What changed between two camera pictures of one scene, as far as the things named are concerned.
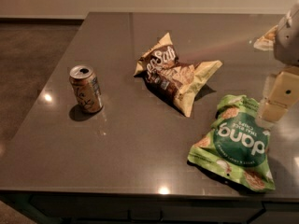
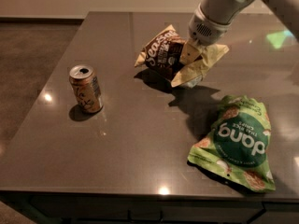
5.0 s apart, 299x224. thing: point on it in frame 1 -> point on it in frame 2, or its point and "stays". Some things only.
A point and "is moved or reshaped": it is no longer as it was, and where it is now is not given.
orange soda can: (84, 82) stays
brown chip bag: (177, 80) is moved or reshaped
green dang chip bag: (235, 147) stays
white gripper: (288, 44) -> (204, 31)
